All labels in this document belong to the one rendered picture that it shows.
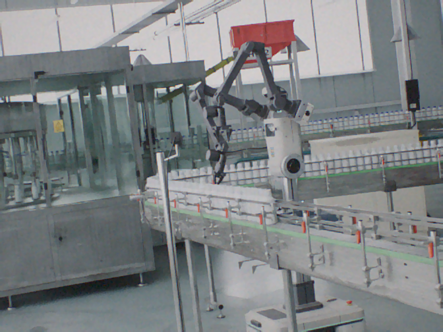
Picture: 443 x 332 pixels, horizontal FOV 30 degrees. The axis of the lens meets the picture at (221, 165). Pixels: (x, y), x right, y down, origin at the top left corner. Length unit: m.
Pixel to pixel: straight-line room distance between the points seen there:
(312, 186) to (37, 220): 2.74
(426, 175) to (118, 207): 3.01
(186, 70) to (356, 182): 4.15
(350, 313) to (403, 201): 3.94
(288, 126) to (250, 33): 6.53
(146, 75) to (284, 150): 5.15
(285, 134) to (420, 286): 2.55
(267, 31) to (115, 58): 3.97
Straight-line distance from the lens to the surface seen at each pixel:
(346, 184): 6.73
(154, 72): 10.26
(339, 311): 5.37
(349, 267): 3.30
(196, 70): 10.42
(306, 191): 6.68
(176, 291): 3.85
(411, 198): 9.21
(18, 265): 8.07
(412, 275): 2.91
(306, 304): 5.44
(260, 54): 5.10
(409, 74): 11.05
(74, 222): 8.10
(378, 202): 9.13
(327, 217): 4.66
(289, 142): 5.27
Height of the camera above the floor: 1.52
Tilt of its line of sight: 3 degrees down
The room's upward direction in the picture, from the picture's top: 7 degrees counter-clockwise
